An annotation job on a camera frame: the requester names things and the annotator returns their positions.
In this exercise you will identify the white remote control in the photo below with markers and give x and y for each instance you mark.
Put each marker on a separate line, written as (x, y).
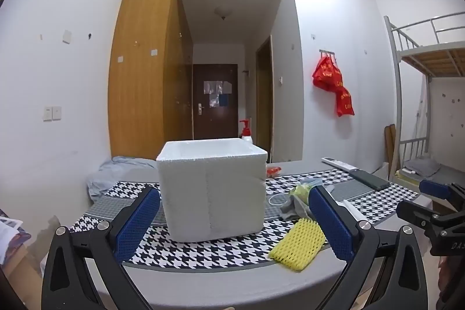
(336, 162)

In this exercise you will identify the grey metal bunk bed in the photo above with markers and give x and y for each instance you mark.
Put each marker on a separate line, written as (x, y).
(394, 52)

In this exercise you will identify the blue face mask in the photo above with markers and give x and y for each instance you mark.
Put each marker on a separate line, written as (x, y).
(314, 182)

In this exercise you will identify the white double wall switch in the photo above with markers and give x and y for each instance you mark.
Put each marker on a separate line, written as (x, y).
(52, 112)

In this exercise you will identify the blue-grey pillow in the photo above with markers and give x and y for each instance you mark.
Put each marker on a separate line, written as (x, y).
(116, 172)

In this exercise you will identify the metal wall hook rack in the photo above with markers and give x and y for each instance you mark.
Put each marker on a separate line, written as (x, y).
(327, 52)

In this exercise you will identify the wooden boards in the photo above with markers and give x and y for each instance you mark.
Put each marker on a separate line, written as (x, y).
(390, 146)

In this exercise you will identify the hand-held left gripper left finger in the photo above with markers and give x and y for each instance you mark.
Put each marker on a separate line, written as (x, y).
(138, 223)

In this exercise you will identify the grey sock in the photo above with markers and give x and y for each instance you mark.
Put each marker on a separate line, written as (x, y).
(292, 210)

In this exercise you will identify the white foam box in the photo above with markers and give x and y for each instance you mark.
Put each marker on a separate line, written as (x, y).
(210, 193)

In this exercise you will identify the person's right forearm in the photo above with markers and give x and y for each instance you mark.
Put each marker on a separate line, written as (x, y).
(454, 284)

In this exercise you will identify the wooden wardrobe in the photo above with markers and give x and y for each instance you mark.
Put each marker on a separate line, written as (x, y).
(141, 77)

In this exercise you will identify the white wall plate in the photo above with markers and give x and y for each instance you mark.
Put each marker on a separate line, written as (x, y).
(67, 35)

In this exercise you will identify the white pump bottle red cap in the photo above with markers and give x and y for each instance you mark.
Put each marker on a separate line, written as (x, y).
(246, 131)

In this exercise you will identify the houndstooth tablecloth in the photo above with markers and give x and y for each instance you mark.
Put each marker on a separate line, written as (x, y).
(203, 253)

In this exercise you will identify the long red plastic bag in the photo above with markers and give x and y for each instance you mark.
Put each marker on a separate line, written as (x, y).
(344, 101)

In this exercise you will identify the papers on door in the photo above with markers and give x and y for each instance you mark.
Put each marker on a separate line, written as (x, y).
(216, 90)

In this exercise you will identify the dark brown entrance door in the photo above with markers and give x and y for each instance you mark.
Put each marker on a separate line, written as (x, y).
(214, 121)

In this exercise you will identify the light wooden side door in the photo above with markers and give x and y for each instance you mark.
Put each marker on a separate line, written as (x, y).
(264, 95)

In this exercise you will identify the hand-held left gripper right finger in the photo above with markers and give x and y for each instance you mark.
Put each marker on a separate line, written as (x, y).
(330, 226)

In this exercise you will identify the black smartphone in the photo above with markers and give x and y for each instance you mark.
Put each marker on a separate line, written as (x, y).
(370, 180)

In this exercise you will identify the green plastic packet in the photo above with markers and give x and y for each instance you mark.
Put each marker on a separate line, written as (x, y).
(300, 191)

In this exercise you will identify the yellow foam net sleeve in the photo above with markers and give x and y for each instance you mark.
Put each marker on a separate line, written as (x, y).
(296, 246)

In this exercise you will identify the red snack packet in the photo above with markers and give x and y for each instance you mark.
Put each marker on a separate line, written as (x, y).
(273, 171)

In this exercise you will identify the ceiling lamp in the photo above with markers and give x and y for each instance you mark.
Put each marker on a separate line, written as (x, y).
(222, 12)

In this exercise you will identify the folded grey cloth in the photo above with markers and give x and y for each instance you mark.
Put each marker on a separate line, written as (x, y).
(421, 166)

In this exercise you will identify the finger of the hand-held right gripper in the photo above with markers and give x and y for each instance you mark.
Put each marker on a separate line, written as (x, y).
(434, 188)
(417, 213)

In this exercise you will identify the wooden side cabinet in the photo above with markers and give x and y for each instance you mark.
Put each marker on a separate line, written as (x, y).
(18, 266)

